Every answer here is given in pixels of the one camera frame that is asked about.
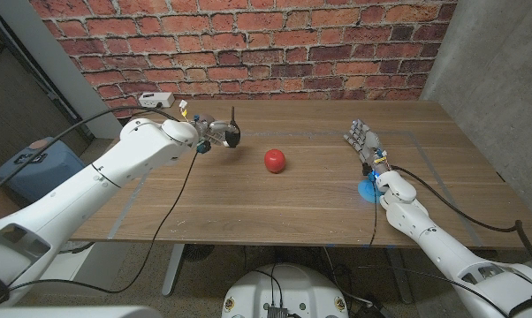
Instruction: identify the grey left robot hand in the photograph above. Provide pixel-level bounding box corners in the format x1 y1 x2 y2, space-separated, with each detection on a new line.
190 112 232 155

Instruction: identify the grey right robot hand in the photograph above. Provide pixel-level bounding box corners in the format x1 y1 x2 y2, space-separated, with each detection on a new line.
343 118 391 176

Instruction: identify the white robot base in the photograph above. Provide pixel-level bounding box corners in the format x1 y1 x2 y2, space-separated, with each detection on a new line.
221 263 350 318

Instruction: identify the blue round disc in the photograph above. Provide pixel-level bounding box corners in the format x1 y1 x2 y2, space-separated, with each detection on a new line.
357 178 384 205

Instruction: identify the white power strip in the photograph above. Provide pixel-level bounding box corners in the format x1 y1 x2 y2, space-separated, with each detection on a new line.
138 92 176 110

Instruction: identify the red apple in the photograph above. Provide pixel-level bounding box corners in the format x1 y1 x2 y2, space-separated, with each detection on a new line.
263 148 287 174

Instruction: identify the red brick print backdrop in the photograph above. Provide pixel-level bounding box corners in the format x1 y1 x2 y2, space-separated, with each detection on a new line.
29 0 460 119

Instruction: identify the black round floor fan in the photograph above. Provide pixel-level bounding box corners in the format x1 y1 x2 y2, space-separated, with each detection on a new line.
184 244 217 262

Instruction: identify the grey metal table leg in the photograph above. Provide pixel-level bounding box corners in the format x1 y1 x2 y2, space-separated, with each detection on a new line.
384 247 414 306
161 243 186 298

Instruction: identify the white floor platform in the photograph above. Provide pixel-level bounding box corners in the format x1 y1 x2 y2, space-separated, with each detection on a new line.
40 240 133 295

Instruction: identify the blue storage box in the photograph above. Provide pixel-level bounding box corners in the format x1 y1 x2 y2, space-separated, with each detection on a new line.
0 136 89 205

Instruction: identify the black phone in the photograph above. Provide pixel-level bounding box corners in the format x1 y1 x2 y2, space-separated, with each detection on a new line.
13 152 42 165

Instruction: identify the white robot torso edge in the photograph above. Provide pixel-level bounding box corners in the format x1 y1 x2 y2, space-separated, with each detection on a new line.
0 306 162 318

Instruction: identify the black power strip cord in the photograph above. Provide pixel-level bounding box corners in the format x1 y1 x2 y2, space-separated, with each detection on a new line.
131 102 164 117

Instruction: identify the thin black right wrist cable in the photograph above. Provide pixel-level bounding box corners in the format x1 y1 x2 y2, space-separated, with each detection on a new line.
368 185 378 248

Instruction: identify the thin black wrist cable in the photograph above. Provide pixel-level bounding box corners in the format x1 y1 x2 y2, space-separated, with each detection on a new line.
7 152 201 295
368 185 378 248

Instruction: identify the thin black left wrist cable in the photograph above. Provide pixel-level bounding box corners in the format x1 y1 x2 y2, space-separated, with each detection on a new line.
7 152 201 295

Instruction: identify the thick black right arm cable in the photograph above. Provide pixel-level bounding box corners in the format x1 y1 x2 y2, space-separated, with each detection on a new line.
389 164 532 280

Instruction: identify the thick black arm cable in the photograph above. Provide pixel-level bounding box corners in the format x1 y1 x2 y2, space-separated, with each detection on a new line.
0 105 181 204
389 164 532 280

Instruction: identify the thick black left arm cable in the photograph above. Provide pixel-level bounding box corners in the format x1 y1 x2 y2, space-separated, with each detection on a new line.
0 105 181 204

